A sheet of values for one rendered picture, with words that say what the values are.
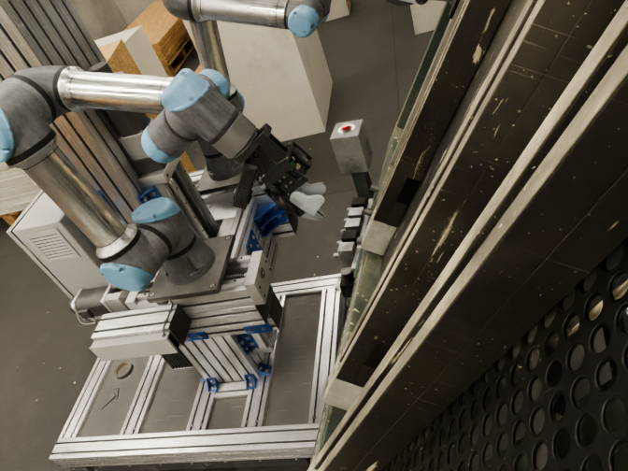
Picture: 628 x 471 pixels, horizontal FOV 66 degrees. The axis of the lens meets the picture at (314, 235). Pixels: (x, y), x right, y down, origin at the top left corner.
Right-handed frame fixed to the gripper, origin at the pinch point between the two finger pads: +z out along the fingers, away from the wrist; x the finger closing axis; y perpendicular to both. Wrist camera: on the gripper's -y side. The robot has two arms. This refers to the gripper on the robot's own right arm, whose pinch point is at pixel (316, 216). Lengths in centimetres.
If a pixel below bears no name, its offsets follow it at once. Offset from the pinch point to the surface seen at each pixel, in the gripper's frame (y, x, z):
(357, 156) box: -28, 94, 40
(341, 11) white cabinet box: -111, 540, 84
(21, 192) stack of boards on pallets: -327, 229, -57
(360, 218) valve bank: -31, 64, 46
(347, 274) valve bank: -33, 34, 42
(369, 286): -19.2, 18.5, 37.9
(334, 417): -25.3, -19.7, 33.7
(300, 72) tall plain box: -93, 272, 41
